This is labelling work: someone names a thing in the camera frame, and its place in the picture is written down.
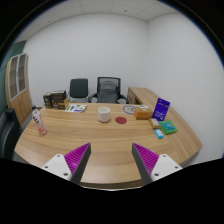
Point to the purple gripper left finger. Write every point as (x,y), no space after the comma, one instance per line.
(70,166)

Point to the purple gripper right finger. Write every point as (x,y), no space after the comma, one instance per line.
(152,166)

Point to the clear bottle with pink drink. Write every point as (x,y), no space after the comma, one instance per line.
(36,115)

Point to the small blue box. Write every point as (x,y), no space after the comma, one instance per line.
(159,133)

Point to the yellow snack packet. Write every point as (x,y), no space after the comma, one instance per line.
(154,123)

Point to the green flat box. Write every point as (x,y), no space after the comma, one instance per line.
(167,127)

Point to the orange cardboard box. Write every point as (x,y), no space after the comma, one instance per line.
(143,113)

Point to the purple upright box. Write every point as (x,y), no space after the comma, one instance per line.
(161,109)

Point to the red round coaster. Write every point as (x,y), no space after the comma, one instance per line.
(121,120)

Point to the white green leaflet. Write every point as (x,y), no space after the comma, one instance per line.
(76,108)

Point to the white ceramic cup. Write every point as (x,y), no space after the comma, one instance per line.
(103,114)

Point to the dark brown box stack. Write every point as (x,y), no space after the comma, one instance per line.
(56,100)

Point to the black leather chair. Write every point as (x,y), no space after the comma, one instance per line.
(10,131)

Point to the wooden side desk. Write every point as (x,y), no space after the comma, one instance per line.
(142,96)

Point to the black office chair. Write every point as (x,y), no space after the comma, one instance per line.
(78,91)

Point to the grey mesh office chair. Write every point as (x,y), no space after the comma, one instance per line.
(108,90)

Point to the wooden glass-door cabinet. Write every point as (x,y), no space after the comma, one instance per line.
(17,87)

